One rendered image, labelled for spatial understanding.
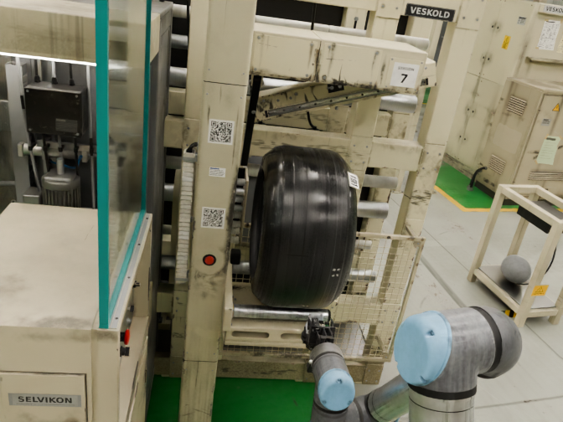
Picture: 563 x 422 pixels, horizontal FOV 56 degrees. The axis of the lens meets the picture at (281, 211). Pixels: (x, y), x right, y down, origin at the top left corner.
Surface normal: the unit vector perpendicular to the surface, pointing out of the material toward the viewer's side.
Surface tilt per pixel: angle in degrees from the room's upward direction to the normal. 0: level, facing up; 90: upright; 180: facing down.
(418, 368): 84
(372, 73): 90
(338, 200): 44
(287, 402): 0
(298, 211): 53
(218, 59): 90
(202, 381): 90
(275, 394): 0
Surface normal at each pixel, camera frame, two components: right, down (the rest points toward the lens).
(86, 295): 0.14, -0.90
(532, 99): -0.95, 0.00
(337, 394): 0.11, 0.23
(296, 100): 0.09, 0.43
